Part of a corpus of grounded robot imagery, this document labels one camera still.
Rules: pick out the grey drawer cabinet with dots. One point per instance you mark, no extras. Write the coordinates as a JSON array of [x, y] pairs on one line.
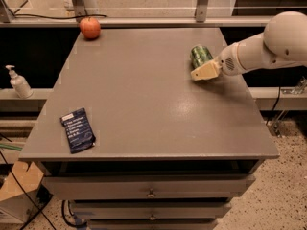
[[147, 114]]

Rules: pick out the left metal bracket post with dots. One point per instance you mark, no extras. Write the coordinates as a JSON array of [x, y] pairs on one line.
[[79, 9]]

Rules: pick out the bottom drawer front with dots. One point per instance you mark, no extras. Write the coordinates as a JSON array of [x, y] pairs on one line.
[[158, 224]]

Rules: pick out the metal bracket post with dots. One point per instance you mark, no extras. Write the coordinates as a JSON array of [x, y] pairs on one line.
[[79, 9], [201, 10]]

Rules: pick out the green soda can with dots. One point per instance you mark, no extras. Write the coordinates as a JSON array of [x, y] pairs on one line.
[[199, 56]]

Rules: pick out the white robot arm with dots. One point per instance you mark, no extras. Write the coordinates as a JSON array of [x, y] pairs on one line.
[[282, 44]]

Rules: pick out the green tube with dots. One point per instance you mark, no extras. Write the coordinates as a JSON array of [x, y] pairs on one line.
[[10, 147]]

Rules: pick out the top drawer front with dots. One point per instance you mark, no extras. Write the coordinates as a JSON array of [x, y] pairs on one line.
[[148, 187]]

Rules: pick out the middle drawer front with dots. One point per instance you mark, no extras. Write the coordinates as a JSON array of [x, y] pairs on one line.
[[151, 210]]

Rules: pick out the cardboard box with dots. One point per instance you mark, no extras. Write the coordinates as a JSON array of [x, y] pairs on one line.
[[19, 192]]

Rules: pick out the right metal bracket post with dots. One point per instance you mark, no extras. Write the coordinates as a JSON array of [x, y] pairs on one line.
[[201, 10]]

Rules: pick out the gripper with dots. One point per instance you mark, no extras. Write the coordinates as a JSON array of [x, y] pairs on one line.
[[227, 62]]

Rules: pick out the dark blue snack packet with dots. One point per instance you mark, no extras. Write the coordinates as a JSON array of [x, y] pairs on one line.
[[78, 131]]

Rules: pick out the red apple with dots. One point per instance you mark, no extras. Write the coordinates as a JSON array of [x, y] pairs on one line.
[[90, 27]]

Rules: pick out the white pump dispenser bottle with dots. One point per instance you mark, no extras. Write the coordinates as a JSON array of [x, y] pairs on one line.
[[19, 83]]

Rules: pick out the drawer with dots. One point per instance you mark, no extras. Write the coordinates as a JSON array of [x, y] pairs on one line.
[[151, 210], [148, 187], [158, 224]]

